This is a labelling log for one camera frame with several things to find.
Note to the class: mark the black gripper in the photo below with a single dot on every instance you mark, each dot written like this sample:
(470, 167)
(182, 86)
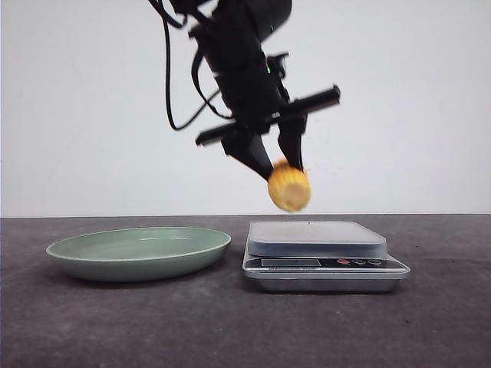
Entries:
(251, 87)

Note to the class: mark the yellow corn cob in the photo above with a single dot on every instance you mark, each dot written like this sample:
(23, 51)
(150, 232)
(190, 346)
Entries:
(289, 187)

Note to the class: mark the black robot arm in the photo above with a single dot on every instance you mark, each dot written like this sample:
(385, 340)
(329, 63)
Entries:
(273, 12)

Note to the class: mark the silver digital kitchen scale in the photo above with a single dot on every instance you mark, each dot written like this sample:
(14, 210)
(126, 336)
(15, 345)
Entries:
(320, 256)

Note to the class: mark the light green plate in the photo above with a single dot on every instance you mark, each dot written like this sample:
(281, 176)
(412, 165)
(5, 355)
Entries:
(138, 254)

